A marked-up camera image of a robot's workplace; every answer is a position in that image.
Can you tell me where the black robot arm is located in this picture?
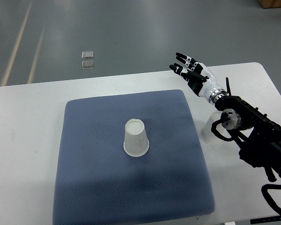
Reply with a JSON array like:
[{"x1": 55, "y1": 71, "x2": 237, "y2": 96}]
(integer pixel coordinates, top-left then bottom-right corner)
[{"x1": 211, "y1": 90, "x2": 281, "y2": 182}]

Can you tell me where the wooden furniture corner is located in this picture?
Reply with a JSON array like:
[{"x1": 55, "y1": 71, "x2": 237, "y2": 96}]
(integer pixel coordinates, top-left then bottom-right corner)
[{"x1": 258, "y1": 0, "x2": 281, "y2": 9}]

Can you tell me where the lower metal floor plate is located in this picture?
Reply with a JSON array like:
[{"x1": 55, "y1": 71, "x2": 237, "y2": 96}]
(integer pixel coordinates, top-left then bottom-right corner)
[{"x1": 82, "y1": 60, "x2": 94, "y2": 69}]

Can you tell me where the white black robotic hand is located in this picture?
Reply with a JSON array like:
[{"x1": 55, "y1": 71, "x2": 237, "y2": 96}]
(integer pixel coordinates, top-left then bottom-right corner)
[{"x1": 169, "y1": 53, "x2": 227, "y2": 105}]

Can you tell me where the white paper cup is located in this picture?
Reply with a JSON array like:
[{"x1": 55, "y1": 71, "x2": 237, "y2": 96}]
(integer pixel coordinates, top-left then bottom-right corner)
[
  {"x1": 200, "y1": 111, "x2": 221, "y2": 145},
  {"x1": 123, "y1": 119, "x2": 149, "y2": 158}
]

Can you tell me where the blue fabric cushion mat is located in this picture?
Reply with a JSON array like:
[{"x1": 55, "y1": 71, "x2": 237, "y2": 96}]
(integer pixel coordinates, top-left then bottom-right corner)
[{"x1": 53, "y1": 90, "x2": 215, "y2": 225}]

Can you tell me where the metal floor plate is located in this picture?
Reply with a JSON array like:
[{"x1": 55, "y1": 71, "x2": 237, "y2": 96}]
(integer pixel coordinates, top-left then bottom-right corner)
[
  {"x1": 81, "y1": 50, "x2": 94, "y2": 59},
  {"x1": 82, "y1": 60, "x2": 94, "y2": 69}
]

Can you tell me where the upper metal floor plate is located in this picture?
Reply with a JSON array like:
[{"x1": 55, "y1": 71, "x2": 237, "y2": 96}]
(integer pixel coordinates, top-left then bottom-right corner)
[{"x1": 81, "y1": 50, "x2": 94, "y2": 59}]

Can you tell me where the black table edge bracket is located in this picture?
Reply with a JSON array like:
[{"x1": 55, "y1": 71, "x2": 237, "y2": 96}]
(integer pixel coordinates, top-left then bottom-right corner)
[{"x1": 250, "y1": 216, "x2": 281, "y2": 225}]

